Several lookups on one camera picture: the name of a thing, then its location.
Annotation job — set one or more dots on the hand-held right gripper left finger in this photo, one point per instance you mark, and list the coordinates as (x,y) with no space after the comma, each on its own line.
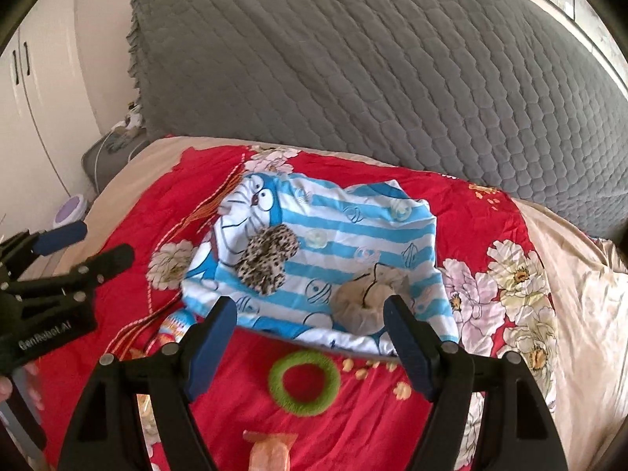
(211,348)

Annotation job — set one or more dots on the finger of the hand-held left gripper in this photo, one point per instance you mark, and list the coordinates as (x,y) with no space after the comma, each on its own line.
(64,235)
(108,262)

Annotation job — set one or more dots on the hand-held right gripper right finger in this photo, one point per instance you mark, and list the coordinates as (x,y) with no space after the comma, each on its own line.
(407,343)

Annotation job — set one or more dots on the colourful toy egg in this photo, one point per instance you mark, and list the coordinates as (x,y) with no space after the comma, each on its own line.
(174,328)

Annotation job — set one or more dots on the green fuzzy scrunchie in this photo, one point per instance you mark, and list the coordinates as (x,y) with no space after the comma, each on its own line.
(279,382)

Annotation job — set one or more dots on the orange snack packet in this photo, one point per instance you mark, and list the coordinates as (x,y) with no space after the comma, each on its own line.
(270,454)

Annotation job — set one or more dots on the blue striped cartoon cloth bag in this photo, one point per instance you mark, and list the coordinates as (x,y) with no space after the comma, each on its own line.
(343,235)

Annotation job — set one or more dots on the person's left hand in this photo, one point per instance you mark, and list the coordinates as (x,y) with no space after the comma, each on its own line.
(5,388)

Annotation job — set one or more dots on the purple and white round box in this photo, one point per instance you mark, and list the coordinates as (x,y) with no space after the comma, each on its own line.
(71,208)

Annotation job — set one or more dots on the beige scrunchie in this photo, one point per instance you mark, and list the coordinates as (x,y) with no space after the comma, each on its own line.
(358,299)

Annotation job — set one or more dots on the red floral blanket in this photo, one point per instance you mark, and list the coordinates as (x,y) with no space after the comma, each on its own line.
(162,216)

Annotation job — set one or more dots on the grey nightstand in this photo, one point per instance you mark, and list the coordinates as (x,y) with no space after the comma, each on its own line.
(98,162)

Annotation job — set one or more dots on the white wardrobe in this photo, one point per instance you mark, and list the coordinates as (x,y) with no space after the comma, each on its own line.
(29,132)

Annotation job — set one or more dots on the leopard print scrunchie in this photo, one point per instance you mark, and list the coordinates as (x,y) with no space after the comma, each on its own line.
(267,255)

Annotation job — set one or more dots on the small figurines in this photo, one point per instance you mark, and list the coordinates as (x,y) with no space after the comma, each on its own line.
(132,117)

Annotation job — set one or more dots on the grey quilted headboard cover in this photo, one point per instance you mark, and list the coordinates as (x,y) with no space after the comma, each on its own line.
(343,59)

